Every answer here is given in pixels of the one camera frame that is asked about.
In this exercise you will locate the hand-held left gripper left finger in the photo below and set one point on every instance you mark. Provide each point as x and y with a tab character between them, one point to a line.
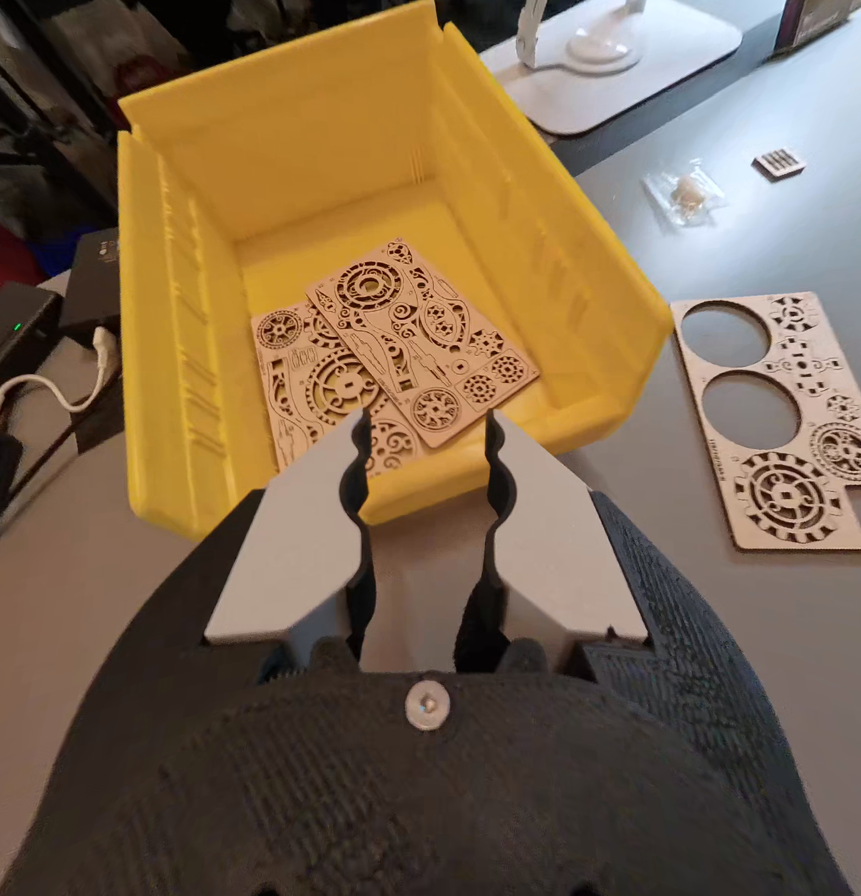
283	560

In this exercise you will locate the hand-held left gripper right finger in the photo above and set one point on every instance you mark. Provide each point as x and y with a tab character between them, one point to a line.
556	560

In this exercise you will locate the wooden parts sheet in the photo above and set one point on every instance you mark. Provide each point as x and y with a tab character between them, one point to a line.
290	392
402	364
784	367

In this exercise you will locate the yellow plastic bin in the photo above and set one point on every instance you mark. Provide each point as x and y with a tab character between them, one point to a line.
140	350
318	126

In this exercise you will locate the grey desk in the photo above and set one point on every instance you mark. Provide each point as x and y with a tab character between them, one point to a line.
787	630

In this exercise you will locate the small black box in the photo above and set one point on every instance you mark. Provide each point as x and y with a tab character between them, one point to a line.
87	280

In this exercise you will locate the black power adapter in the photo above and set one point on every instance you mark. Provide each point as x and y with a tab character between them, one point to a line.
17	336

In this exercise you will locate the clear plastic bag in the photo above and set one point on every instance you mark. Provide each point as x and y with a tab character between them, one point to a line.
682	192

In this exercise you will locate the small slotted wooden piece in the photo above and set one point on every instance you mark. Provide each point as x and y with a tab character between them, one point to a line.
763	162

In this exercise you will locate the white monitor stand base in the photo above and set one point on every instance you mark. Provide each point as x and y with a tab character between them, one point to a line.
682	63

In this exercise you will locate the black clock kit box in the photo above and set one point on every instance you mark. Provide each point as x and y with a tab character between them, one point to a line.
815	17

